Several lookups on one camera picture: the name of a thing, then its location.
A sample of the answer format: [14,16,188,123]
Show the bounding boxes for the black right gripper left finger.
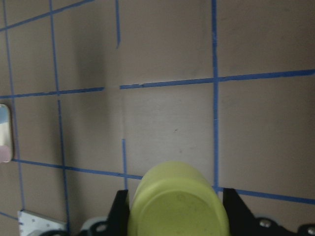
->
[106,190,130,236]

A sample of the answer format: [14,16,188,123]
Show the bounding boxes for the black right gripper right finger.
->
[223,188,315,236]

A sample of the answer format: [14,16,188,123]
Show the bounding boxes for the yellow plastic cup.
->
[127,161,230,236]

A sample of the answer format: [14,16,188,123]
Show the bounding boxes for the pink plastic cup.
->
[0,145,12,163]

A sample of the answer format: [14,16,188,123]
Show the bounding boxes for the cream serving tray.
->
[0,104,15,161]

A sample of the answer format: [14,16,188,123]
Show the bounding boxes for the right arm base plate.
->
[18,210,67,236]

